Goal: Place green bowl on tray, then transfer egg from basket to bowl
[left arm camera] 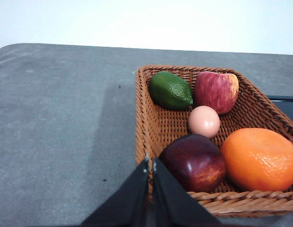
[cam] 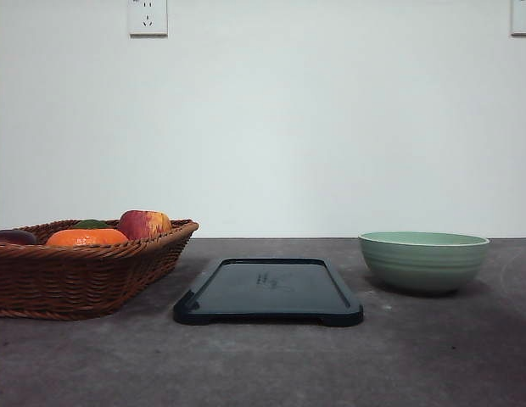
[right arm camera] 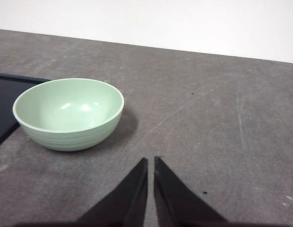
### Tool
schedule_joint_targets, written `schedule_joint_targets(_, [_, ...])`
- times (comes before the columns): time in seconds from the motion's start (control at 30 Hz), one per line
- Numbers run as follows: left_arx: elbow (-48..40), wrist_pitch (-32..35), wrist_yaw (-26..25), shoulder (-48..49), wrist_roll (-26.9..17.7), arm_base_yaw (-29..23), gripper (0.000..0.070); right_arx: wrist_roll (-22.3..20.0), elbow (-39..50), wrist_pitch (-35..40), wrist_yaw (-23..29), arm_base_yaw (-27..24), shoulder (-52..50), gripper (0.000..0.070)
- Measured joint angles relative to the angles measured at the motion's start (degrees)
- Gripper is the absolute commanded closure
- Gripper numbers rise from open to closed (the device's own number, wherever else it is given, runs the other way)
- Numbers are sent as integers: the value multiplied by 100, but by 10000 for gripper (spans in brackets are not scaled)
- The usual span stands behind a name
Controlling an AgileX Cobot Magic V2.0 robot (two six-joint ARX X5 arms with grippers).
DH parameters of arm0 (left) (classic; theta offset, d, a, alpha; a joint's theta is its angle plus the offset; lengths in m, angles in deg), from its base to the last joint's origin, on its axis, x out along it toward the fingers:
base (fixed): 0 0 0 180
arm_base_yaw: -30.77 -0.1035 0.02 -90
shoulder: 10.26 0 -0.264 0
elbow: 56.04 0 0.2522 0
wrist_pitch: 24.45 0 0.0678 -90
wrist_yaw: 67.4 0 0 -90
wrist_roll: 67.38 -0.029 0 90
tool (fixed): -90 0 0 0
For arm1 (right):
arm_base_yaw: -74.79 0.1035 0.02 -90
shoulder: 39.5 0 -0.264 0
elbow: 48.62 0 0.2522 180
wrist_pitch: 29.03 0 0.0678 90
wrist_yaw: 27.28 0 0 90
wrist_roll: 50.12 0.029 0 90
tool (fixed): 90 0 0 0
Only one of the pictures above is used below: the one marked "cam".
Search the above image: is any light green bowl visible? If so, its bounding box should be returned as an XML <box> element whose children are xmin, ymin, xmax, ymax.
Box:
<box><xmin>358</xmin><ymin>231</ymin><xmax>490</xmax><ymax>293</ymax></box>

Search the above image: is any brown wicker basket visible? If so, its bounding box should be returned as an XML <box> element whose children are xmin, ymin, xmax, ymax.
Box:
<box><xmin>0</xmin><ymin>219</ymin><xmax>199</xmax><ymax>321</ymax></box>

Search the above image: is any dark green rectangular tray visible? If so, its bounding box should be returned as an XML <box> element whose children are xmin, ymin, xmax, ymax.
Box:
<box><xmin>173</xmin><ymin>258</ymin><xmax>364</xmax><ymax>326</ymax></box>

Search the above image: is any red yellow apple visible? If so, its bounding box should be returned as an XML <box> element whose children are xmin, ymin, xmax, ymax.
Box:
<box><xmin>118</xmin><ymin>209</ymin><xmax>172</xmax><ymax>240</ymax></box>

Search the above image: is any green fruit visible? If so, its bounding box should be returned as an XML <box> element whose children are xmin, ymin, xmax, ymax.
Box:
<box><xmin>73</xmin><ymin>219</ymin><xmax>109</xmax><ymax>230</ymax></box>

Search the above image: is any orange fruit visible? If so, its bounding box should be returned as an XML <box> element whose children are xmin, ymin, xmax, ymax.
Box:
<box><xmin>46</xmin><ymin>229</ymin><xmax>129</xmax><ymax>247</ymax></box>

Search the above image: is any dark purple fruit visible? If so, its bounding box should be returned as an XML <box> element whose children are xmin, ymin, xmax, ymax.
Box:
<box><xmin>0</xmin><ymin>229</ymin><xmax>36</xmax><ymax>245</ymax></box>

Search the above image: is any white wall socket left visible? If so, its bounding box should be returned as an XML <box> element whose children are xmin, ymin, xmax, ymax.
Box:
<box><xmin>127</xmin><ymin>0</ymin><xmax>168</xmax><ymax>40</ymax></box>

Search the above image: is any white wall socket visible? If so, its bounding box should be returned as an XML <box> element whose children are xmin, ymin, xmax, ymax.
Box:
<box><xmin>511</xmin><ymin>0</ymin><xmax>526</xmax><ymax>36</ymax></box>
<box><xmin>127</xmin><ymin>0</ymin><xmax>168</xmax><ymax>40</ymax></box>

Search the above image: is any white wall socket right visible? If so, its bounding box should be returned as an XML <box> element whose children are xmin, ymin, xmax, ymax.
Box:
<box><xmin>511</xmin><ymin>0</ymin><xmax>526</xmax><ymax>36</ymax></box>

